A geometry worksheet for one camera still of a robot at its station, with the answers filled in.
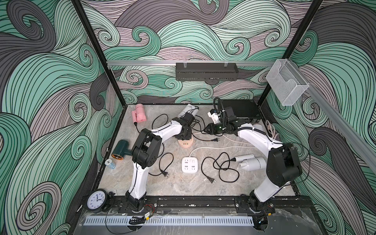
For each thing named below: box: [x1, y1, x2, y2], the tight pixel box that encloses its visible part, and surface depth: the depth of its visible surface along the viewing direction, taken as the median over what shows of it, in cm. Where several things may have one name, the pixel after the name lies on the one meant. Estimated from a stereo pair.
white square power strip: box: [181, 156, 199, 174], surface depth 86 cm
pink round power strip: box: [177, 135, 194, 148], surface depth 97 cm
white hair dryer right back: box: [252, 123, 265, 134], surface depth 102 cm
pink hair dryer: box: [131, 103, 147, 123], surface depth 110 cm
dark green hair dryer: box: [111, 139, 133, 161], surface depth 89 cm
